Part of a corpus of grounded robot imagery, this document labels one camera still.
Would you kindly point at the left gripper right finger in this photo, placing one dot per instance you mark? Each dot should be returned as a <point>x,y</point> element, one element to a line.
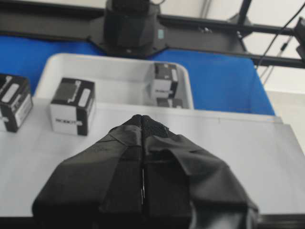
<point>187,187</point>

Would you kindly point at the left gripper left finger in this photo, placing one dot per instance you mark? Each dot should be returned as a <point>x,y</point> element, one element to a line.
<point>99,188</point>

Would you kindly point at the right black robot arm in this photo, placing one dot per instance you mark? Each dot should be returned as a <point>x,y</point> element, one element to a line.
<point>132,26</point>

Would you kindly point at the black box tray bottom right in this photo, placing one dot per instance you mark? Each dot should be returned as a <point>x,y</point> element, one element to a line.
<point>169,102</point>

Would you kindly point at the black box tray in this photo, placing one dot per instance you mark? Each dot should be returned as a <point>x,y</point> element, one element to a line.
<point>169,102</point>
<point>164,81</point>

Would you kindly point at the white plastic tray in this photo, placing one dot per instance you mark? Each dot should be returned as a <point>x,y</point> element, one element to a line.
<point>117,80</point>

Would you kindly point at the black box tray bottom left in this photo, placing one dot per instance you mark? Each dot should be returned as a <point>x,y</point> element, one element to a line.
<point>164,81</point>

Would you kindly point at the blue table cloth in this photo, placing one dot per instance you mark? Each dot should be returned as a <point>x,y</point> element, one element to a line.
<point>218,82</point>

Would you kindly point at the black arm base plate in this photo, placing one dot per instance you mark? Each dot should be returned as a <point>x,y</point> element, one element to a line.
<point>179,33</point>

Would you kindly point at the black aluminium frame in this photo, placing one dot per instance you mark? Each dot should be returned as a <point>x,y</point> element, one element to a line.
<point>58,22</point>

